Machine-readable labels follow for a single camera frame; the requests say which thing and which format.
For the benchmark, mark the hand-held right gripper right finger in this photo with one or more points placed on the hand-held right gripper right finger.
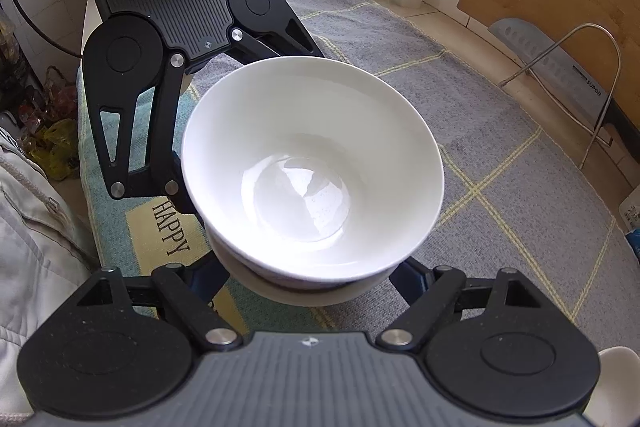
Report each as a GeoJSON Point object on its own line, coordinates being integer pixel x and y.
{"type": "Point", "coordinates": [415, 289]}

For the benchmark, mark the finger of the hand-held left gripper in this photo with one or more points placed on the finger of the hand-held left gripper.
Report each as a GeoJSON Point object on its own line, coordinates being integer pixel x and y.
{"type": "Point", "coordinates": [270, 47]}
{"type": "Point", "coordinates": [150, 184]}

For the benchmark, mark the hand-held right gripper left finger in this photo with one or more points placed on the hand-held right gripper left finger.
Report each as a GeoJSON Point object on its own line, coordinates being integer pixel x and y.
{"type": "Point", "coordinates": [180, 294]}

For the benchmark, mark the plain white bowl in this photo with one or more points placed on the plain white bowl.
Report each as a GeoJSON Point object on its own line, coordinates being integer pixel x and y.
{"type": "Point", "coordinates": [310, 132]}

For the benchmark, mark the yellow plastic bag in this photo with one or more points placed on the yellow plastic bag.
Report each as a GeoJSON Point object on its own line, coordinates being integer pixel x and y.
{"type": "Point", "coordinates": [55, 147]}

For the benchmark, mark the grey and teal checked mat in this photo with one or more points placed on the grey and teal checked mat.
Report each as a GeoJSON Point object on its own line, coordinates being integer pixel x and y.
{"type": "Point", "coordinates": [500, 187]}

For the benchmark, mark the person's beige jacket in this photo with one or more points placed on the person's beige jacket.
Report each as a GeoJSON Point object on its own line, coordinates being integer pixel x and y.
{"type": "Point", "coordinates": [35, 257]}

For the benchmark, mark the white and blue salt bag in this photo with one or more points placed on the white and blue salt bag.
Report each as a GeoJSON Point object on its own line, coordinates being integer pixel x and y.
{"type": "Point", "coordinates": [632, 227]}

